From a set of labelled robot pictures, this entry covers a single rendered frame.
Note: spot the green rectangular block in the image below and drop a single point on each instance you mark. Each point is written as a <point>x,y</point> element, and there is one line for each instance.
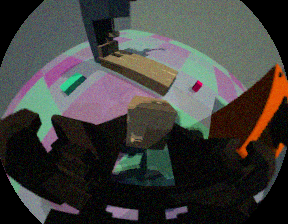
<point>72,83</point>

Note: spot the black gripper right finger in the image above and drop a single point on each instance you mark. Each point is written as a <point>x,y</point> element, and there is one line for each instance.
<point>189,152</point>

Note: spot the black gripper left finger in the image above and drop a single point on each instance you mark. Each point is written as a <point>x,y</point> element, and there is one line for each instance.
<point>103,140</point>

